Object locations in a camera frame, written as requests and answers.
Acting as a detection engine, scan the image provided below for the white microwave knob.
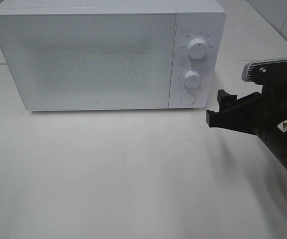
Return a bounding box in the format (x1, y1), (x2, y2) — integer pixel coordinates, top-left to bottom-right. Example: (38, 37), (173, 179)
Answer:
(183, 70), (201, 89)
(187, 36), (208, 60)

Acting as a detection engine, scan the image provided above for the white lower microwave knob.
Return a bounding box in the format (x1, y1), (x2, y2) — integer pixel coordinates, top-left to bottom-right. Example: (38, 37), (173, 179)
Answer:
(183, 70), (201, 89)

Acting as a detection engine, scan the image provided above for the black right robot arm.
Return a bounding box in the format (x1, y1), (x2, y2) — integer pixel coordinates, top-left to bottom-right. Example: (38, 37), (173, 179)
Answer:
(206, 86), (287, 170)

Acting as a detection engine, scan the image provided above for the white microwave oven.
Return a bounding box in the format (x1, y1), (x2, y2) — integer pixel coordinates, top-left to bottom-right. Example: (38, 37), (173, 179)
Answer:
(0, 0), (226, 110)

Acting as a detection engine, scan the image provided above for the white microwave door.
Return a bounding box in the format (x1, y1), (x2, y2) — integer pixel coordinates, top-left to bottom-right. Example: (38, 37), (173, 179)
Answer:
(0, 14), (176, 111)

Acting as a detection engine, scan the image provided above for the white upper microwave knob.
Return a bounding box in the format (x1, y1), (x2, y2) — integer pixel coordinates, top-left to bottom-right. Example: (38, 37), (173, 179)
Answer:
(187, 36), (208, 60)

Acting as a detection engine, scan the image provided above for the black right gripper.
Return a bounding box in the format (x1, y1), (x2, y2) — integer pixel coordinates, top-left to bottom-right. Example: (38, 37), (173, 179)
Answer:
(206, 86), (287, 147)

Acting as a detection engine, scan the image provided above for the white round door button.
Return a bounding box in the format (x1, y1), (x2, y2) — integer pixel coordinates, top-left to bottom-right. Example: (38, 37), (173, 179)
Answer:
(181, 93), (196, 106)

